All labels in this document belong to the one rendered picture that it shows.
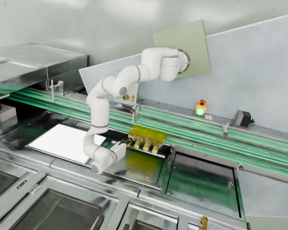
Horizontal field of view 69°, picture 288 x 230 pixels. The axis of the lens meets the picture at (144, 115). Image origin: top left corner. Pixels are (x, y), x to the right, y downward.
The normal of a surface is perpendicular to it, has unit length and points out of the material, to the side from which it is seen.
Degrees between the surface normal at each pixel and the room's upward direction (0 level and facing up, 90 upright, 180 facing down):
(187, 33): 4
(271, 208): 0
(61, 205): 90
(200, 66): 4
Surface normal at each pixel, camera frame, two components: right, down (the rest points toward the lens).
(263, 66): -0.27, 0.40
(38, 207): 0.14, -0.88
